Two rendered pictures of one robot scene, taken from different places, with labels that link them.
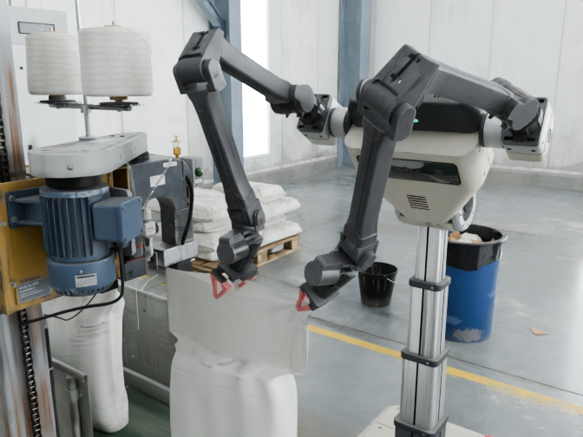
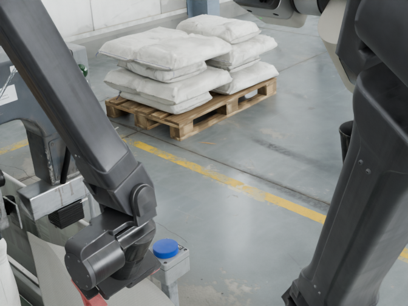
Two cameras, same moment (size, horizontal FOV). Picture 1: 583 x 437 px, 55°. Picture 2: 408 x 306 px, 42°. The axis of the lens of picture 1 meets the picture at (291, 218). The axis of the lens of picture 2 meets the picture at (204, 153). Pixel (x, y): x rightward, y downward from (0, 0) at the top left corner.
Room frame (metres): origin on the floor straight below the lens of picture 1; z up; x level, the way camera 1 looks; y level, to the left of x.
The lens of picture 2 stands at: (0.78, -0.09, 1.59)
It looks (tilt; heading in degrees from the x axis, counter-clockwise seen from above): 26 degrees down; 9
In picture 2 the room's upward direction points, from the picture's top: 3 degrees counter-clockwise
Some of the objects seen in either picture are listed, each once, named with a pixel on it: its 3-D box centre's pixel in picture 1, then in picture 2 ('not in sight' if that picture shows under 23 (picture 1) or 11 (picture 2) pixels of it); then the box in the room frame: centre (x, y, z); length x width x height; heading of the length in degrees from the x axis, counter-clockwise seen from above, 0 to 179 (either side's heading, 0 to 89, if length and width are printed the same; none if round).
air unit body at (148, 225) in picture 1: (147, 234); not in sight; (1.53, 0.41, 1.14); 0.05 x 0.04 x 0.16; 144
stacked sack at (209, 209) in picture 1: (221, 205); (184, 50); (4.52, 0.58, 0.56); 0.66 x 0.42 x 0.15; 144
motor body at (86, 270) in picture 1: (79, 238); not in sight; (1.26, 0.50, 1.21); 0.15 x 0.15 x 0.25
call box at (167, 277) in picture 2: not in sight; (166, 260); (1.78, 0.16, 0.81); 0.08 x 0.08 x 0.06; 54
